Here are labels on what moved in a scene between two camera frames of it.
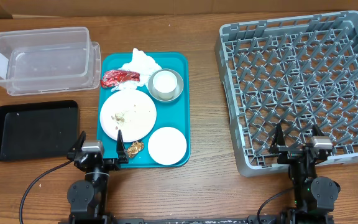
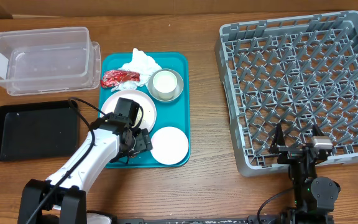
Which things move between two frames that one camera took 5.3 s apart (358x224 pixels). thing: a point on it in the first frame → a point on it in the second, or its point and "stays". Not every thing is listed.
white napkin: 140,61 stays
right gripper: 299,150 stays
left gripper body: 110,165 → 140,142
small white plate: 167,145 stays
